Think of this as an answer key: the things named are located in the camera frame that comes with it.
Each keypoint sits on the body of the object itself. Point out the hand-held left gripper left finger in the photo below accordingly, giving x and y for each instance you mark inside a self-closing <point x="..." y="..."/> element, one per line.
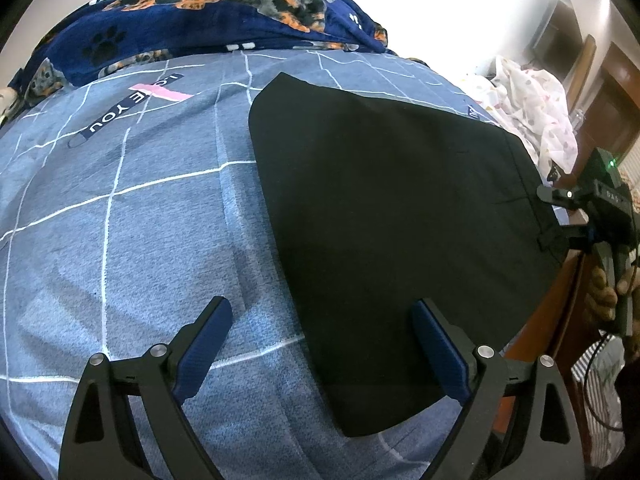
<point x="200" y="350"/>

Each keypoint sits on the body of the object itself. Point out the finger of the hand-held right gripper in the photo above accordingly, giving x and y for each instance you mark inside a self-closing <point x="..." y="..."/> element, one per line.
<point x="570" y="240"/>
<point x="557" y="195"/>

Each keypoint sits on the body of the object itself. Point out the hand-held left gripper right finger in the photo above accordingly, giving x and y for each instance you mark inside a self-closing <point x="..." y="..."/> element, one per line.
<point x="442" y="350"/>

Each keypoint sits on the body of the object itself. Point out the black pants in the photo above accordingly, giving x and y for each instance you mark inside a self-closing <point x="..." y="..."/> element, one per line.
<point x="400" y="220"/>

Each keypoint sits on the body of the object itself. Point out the person's right hand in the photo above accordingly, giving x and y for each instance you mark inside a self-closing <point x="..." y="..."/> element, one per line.
<point x="600" y="295"/>

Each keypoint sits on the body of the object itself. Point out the white patterned cloth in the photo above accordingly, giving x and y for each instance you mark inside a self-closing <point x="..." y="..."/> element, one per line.
<point x="535" y="105"/>

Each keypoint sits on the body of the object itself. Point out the wooden door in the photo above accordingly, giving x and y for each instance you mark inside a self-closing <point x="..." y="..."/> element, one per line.
<point x="612" y="105"/>

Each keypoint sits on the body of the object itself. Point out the blue checked bed sheet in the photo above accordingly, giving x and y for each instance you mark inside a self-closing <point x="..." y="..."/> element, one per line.
<point x="125" y="240"/>

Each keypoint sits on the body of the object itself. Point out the dark wooden framed panel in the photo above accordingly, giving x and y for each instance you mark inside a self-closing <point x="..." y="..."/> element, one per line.
<point x="557" y="35"/>

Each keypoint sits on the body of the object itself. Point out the striped cloth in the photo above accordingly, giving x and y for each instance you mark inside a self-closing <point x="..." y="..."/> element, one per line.
<point x="602" y="400"/>

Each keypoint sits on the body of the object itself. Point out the dark cloth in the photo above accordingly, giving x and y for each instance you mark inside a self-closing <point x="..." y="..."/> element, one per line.
<point x="630" y="400"/>

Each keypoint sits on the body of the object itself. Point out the navy dog print blanket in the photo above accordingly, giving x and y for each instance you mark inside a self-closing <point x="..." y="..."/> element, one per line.
<point x="200" y="25"/>

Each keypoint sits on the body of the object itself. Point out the wooden bed frame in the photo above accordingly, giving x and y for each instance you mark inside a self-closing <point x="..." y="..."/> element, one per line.
<point x="555" y="305"/>

